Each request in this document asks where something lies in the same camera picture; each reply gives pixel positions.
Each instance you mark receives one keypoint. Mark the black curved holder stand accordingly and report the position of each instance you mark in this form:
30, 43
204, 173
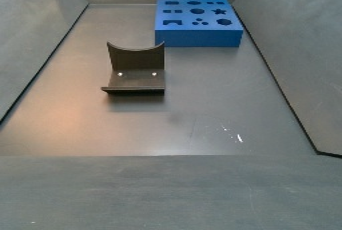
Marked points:
138, 70

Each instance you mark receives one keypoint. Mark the blue shape sorter block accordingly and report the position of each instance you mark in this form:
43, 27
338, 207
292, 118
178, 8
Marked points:
197, 23

